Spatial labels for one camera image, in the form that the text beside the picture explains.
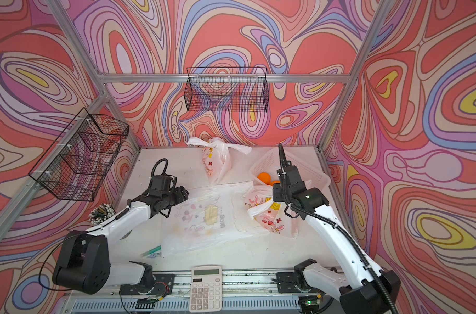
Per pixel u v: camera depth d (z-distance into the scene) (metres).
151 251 0.81
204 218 0.91
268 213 0.83
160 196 0.68
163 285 0.73
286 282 0.72
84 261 0.42
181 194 0.80
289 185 0.55
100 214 0.75
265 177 1.00
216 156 0.96
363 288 0.37
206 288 0.72
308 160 1.13
